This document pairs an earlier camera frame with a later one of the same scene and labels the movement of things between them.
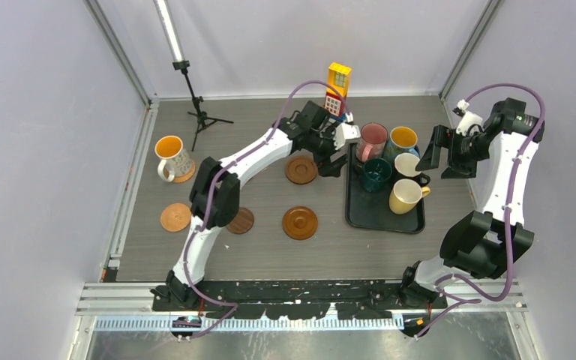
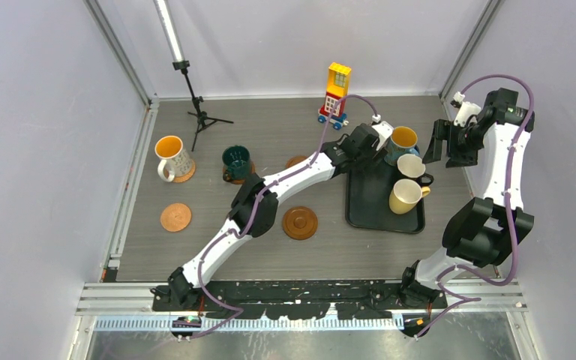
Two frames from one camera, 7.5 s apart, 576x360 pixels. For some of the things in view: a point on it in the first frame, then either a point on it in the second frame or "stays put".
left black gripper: x=333 y=169 → x=373 y=159
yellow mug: x=406 y=195 stays put
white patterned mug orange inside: x=176 y=161 stays put
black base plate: x=299 y=299 stays put
